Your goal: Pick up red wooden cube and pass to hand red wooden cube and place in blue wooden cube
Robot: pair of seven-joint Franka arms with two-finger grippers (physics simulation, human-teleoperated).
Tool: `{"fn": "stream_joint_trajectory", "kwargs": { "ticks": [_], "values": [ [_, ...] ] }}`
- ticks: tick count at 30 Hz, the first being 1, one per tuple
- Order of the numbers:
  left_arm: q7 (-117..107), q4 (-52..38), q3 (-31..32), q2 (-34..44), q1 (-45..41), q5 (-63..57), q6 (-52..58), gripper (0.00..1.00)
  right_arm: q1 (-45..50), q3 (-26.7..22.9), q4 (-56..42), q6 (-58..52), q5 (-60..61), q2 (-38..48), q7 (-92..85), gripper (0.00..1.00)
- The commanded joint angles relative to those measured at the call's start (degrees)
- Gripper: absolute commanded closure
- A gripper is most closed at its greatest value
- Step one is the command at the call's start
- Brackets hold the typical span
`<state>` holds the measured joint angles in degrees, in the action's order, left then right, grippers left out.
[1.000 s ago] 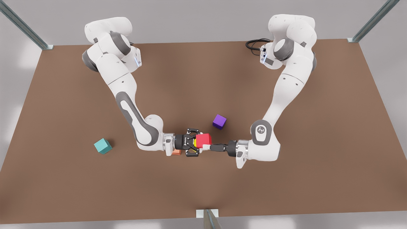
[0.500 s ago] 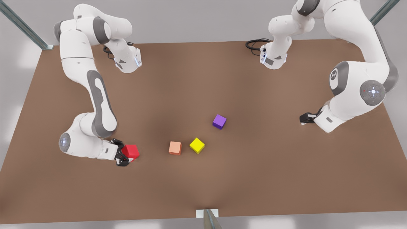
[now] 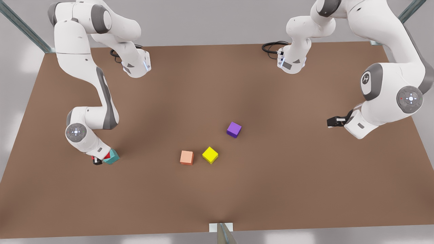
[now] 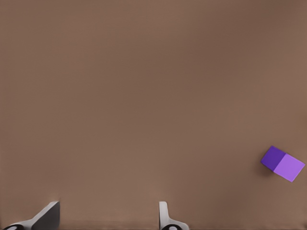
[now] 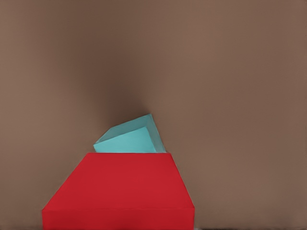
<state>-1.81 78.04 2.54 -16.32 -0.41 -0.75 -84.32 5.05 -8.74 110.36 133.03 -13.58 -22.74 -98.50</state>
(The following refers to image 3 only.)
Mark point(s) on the yellow wooden cube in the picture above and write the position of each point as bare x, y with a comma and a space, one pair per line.
210, 155

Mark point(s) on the purple wooden cube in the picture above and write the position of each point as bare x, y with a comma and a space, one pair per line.
234, 129

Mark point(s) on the teal wooden cube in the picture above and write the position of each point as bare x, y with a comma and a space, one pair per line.
112, 157

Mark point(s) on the silver frame post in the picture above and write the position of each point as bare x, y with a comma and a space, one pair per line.
25, 27
223, 234
407, 15

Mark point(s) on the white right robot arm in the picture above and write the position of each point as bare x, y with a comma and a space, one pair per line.
81, 61

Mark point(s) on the red wooden cube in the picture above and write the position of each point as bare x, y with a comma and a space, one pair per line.
107, 155

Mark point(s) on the salmon wooden cube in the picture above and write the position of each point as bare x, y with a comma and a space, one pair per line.
186, 157

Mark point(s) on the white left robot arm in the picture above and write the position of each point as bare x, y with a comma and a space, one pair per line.
390, 84

